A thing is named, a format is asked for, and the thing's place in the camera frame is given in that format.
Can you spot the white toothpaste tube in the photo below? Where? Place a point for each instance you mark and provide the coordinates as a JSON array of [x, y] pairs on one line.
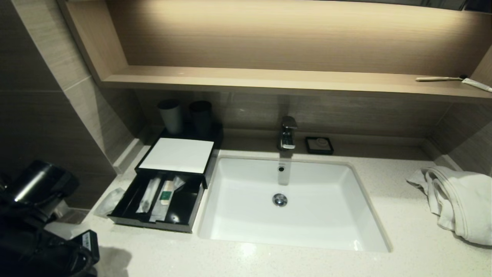
[[476, 84]]

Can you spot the beige toothbrush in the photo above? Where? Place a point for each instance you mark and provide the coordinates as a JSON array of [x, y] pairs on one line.
[[436, 79]]

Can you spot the clear plastic wrapper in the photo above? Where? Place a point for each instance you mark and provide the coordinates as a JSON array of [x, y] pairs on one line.
[[158, 213]]

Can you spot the small white green-labelled tube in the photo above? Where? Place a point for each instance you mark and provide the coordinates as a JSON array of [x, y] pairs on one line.
[[167, 193]]

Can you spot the white rectangular sink basin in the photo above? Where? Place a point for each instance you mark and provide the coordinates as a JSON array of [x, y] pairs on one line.
[[246, 215]]

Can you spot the orange and black left arm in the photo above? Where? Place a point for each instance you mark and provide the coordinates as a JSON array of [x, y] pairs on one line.
[[15, 238]]

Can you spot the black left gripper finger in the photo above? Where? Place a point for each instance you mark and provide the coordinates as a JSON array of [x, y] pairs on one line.
[[88, 242], [94, 257]]

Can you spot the white square pad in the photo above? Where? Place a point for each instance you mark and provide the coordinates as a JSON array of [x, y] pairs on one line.
[[178, 155]]

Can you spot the black cup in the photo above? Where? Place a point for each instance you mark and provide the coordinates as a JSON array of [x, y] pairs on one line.
[[201, 117]]

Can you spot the chrome faucet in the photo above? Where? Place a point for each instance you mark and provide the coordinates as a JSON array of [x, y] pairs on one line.
[[287, 132]]

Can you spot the black box drawer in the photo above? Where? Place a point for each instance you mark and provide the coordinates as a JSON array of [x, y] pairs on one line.
[[184, 209]]

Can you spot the wooden wall shelf niche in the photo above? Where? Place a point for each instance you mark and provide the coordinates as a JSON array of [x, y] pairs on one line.
[[269, 82]]

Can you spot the small crinkled clear sachet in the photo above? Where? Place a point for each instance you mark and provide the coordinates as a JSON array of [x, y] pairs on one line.
[[107, 202]]

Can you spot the round white soap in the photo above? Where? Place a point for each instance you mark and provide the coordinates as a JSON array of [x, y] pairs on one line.
[[319, 144]]

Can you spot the grey cup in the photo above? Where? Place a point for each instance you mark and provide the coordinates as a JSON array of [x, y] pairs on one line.
[[172, 117]]

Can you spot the long packet with green label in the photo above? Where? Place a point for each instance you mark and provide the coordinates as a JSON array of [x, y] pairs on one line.
[[149, 196]]

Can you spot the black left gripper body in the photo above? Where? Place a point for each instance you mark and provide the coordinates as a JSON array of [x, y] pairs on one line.
[[57, 257]]

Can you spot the white crumpled towel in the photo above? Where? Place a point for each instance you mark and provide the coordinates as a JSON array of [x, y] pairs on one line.
[[465, 204]]

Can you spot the chrome sink drain stopper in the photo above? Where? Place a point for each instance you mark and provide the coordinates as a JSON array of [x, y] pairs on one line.
[[280, 200]]

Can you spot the black square soap dish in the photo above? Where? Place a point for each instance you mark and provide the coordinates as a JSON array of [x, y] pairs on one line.
[[307, 147]]

